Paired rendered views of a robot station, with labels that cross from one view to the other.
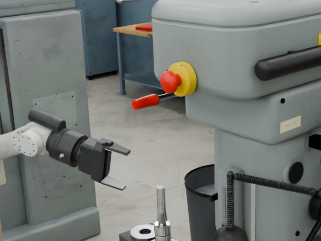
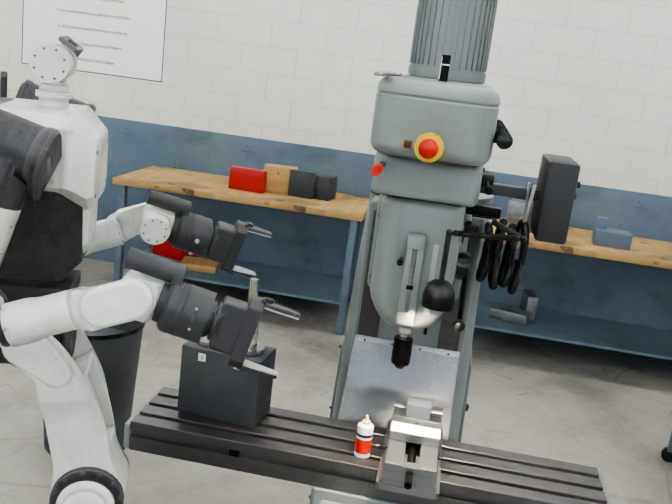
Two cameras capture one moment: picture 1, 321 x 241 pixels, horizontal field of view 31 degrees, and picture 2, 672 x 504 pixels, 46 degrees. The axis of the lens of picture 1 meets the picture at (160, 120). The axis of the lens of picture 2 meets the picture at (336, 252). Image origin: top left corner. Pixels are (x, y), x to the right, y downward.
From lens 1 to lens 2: 1.20 m
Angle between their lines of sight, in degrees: 42
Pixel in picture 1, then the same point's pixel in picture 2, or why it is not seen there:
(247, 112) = (453, 180)
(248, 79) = (488, 148)
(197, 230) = not seen: hidden behind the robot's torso
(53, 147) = (186, 232)
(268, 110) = (477, 177)
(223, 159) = (403, 228)
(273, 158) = (456, 221)
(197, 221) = not seen: hidden behind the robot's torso
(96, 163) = (236, 248)
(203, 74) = (451, 143)
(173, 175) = not seen: outside the picture
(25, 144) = (152, 230)
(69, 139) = (204, 222)
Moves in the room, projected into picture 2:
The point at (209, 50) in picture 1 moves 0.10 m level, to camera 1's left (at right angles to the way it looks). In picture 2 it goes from (463, 123) to (430, 121)
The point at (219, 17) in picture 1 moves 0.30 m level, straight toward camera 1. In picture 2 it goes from (478, 97) to (603, 117)
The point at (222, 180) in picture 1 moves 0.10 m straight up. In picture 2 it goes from (415, 244) to (422, 200)
